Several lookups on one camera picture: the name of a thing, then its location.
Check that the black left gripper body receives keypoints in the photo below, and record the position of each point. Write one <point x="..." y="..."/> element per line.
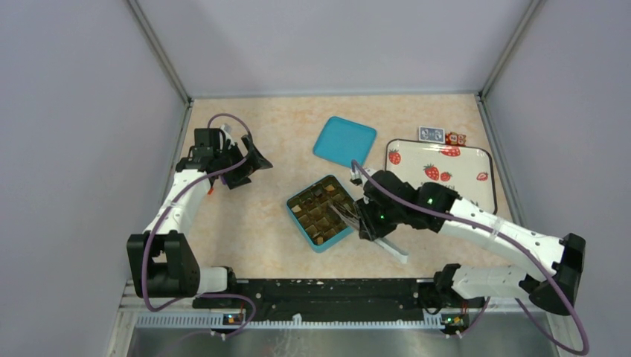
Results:
<point x="228" y="154"/>

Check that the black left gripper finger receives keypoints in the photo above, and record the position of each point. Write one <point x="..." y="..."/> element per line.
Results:
<point x="254" y="159"/>
<point x="237" y="177"/>

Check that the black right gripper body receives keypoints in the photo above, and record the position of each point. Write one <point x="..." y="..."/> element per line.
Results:
<point x="379" y="222"/>

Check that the metal tongs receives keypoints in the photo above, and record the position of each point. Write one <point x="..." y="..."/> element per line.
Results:
<point x="361" y="219"/>

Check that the teal chocolate box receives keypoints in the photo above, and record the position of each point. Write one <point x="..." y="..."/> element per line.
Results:
<point x="311" y="211"/>

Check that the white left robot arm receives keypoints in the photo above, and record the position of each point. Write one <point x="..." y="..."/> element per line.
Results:
<point x="161" y="260"/>

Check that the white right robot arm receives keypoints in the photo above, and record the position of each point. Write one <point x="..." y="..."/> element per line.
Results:
<point x="492" y="256"/>

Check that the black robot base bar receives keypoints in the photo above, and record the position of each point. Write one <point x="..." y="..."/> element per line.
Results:
<point x="337" y="300"/>

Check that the teal box lid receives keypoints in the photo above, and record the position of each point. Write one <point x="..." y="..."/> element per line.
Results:
<point x="342" y="141"/>

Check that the blue playing card deck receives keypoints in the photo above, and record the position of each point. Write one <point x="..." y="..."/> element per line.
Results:
<point x="431" y="135"/>

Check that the strawberry print tray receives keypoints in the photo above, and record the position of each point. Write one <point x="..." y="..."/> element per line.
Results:
<point x="467" y="170"/>

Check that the red dice block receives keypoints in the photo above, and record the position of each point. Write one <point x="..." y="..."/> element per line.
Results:
<point x="455" y="139"/>

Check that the metal frame rail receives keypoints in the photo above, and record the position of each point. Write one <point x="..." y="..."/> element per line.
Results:
<point x="504" y="328"/>

